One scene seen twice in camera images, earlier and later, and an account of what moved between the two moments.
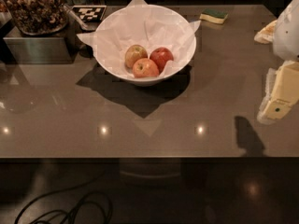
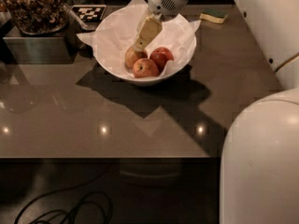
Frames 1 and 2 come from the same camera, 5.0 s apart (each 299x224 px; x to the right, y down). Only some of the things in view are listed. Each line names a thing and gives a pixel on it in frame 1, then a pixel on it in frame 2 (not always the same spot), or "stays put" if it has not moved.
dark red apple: [161, 56] stays put
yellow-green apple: [134, 53] stays put
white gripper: [287, 35] -> [163, 1]
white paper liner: [144, 24] stays put
